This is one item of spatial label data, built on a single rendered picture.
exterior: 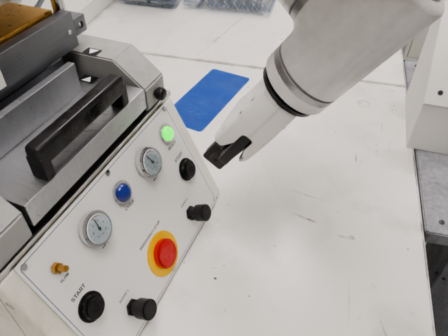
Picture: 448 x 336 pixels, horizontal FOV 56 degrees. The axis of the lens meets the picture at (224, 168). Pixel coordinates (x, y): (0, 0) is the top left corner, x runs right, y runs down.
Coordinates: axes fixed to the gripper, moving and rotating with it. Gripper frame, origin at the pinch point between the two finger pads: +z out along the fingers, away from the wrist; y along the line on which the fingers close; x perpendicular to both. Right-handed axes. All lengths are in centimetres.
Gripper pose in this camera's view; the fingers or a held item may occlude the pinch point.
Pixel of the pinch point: (220, 153)
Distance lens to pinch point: 58.0
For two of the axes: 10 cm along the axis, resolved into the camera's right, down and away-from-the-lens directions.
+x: 7.6, 6.3, 1.6
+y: -3.8, 6.3, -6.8
